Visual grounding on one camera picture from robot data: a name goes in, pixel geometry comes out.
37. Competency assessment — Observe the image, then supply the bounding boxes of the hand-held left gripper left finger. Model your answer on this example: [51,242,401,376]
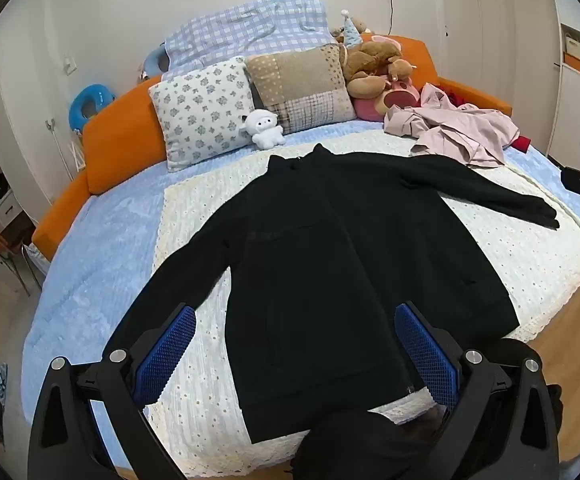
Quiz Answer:
[27,302,198,480]

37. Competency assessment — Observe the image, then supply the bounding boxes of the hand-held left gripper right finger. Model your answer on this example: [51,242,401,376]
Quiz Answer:
[392,301,560,480]

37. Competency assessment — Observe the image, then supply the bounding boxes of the black jacket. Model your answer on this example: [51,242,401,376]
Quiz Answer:
[120,142,560,445]

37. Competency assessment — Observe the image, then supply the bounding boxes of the white daisy blanket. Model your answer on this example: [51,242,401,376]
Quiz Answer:
[147,130,580,478]

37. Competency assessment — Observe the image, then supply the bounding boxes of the person's black pants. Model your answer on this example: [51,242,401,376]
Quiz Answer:
[290,337,565,480]

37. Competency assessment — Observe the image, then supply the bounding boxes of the light blue quilted bed cover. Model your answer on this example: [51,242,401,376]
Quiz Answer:
[20,125,580,461]

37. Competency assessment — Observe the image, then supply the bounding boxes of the pink garment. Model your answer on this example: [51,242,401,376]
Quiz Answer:
[384,82,520,168]

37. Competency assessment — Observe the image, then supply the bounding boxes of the pink plush bear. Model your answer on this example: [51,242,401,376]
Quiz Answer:
[352,57,423,123]

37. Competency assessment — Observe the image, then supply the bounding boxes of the white drawer cabinet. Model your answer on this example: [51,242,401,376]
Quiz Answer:
[0,175,26,233]

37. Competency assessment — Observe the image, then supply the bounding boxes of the white metal stand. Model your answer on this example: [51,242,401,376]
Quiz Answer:
[45,117,88,181]

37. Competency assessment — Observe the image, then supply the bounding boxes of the orange bed headboard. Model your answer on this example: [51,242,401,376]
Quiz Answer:
[32,35,513,263]

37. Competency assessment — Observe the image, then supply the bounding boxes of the brown teddy bear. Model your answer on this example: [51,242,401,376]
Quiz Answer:
[342,40,413,98]

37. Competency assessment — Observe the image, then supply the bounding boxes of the white plush toy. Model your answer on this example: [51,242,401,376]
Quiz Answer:
[240,110,287,150]

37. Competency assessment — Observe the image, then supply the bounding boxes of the white floral pillow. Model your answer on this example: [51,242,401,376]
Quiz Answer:
[148,56,257,173]

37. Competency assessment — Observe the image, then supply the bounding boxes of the plush toy with party hat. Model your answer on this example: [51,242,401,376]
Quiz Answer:
[340,10,371,51]

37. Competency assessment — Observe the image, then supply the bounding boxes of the beige patchwork pillow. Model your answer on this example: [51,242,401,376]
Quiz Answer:
[245,44,358,128]

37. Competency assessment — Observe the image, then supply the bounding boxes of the blue checkered pillow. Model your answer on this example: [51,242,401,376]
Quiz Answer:
[162,0,341,73]

